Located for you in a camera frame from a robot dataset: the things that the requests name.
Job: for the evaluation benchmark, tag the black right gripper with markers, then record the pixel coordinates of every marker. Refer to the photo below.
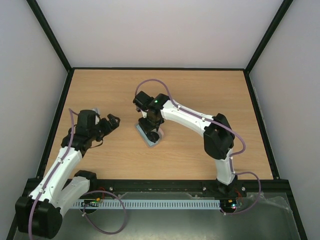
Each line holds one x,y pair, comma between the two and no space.
146,125

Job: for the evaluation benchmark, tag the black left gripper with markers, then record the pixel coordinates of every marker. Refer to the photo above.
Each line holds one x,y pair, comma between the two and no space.
109,128

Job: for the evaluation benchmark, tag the black aviator sunglasses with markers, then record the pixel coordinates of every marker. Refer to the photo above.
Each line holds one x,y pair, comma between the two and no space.
153,137

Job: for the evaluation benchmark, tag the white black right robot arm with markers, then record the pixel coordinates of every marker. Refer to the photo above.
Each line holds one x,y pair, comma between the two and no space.
218,139

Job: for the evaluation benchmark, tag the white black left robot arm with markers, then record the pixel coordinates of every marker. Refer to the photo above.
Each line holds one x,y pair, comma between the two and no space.
41,212

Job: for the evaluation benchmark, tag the grey metal front plate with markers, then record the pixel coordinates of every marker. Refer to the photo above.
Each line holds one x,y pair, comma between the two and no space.
270,218

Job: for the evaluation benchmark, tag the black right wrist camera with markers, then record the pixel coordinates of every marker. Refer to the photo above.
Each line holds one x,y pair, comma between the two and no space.
142,101

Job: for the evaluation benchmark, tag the light blue slotted cable duct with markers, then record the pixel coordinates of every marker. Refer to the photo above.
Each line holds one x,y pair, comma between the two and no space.
156,204

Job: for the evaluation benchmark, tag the black front mounting rail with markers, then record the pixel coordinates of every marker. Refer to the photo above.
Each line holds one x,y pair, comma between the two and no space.
202,188

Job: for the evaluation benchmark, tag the black left corner frame post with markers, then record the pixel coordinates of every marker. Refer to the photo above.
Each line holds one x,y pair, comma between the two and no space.
38,13

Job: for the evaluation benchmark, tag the black corner frame post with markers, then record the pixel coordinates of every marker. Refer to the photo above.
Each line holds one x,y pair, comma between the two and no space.
279,15
38,13

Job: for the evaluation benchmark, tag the black right corner frame post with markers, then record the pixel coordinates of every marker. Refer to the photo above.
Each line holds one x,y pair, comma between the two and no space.
279,15

